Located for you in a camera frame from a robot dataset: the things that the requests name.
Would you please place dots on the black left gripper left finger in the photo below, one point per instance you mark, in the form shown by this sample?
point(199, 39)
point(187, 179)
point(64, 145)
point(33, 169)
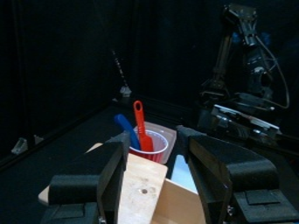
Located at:
point(89, 172)

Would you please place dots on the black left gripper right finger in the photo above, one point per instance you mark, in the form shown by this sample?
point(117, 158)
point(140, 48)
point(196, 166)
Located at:
point(229, 172)

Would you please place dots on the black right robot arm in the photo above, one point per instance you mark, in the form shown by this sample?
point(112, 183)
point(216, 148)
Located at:
point(244, 55)

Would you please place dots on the wooden drawer box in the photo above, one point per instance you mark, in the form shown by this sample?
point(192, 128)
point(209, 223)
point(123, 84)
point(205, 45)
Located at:
point(180, 201)

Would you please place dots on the light wooden board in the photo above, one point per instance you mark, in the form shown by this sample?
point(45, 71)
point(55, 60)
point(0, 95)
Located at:
point(141, 186)

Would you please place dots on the blue plastic utensil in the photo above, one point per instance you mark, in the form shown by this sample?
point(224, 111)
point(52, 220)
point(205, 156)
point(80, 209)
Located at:
point(128, 129)

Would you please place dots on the red plastic cup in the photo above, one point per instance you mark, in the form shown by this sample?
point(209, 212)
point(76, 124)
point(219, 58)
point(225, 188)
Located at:
point(152, 145)

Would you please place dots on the clear plastic container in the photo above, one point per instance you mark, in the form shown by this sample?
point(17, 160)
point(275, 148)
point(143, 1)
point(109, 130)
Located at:
point(165, 137)

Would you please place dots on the red plastic spatula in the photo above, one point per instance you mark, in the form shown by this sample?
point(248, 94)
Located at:
point(141, 129)

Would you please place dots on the small metal frame bracket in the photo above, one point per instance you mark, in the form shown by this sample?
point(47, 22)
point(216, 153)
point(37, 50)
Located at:
point(18, 145)

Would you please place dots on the metal frame corner bracket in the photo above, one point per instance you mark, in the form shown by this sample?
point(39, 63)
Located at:
point(125, 91)

